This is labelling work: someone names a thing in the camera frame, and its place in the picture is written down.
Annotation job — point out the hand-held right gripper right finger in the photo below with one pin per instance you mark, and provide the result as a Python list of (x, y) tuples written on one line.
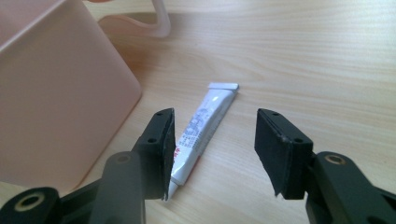
[(280, 155)]

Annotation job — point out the white ointment tube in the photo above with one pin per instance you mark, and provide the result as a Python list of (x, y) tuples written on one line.
[(202, 124)]

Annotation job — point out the pink plastic basket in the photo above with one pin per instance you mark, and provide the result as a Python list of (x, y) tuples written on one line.
[(59, 93)]

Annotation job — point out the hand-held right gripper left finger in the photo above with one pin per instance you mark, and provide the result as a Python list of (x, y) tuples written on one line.
[(157, 152)]

